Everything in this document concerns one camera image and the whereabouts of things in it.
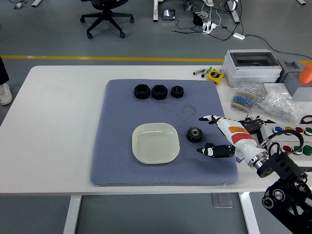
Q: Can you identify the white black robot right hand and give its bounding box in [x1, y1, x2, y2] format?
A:
[196, 115, 266, 163]

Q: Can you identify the large black gear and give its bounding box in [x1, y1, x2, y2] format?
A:
[186, 127, 204, 144]

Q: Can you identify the white flat box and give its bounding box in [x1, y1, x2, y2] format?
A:
[263, 82, 292, 98]

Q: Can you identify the white three-button control box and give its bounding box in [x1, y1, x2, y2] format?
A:
[267, 140, 312, 169]

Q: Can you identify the small black hex nut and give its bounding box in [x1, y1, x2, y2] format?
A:
[170, 85, 184, 98]

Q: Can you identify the large black hex nut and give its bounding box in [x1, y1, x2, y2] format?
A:
[134, 83, 151, 100]
[151, 84, 168, 100]

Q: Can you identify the black circuit board with display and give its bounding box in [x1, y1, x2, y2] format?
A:
[238, 117, 266, 135]

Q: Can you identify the bag of resistors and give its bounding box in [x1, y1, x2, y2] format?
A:
[229, 82, 265, 114]

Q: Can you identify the bag of clear plastic parts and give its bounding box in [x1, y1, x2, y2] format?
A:
[258, 89, 304, 125]

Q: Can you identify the grey floor plate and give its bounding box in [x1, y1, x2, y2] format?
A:
[211, 193, 233, 209]

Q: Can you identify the white table leg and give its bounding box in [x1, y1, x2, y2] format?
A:
[238, 192, 260, 234]
[62, 196, 82, 234]

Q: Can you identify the yellow tape measure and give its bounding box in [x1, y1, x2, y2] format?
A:
[207, 70, 224, 85]

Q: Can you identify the large grey block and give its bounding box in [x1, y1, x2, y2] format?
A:
[285, 72, 312, 102]

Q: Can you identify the grey block with square recess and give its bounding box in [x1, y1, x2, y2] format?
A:
[277, 59, 303, 83]

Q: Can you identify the white square dish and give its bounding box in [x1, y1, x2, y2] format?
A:
[132, 122, 181, 165]

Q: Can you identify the orange cylinder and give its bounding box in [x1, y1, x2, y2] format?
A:
[297, 62, 312, 85]

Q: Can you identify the white power strip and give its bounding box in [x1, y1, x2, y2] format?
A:
[202, 21, 218, 34]

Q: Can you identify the blue-grey textured mat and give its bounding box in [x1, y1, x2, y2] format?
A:
[89, 78, 240, 187]

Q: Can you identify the black office chair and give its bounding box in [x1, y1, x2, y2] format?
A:
[79, 0, 135, 39]

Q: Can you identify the person's white shoe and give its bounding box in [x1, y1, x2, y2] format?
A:
[0, 82, 13, 106]

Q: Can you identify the person's leg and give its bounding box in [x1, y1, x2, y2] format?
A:
[0, 56, 10, 86]

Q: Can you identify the grey electrical enclosure box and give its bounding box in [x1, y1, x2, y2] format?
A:
[222, 49, 283, 88]

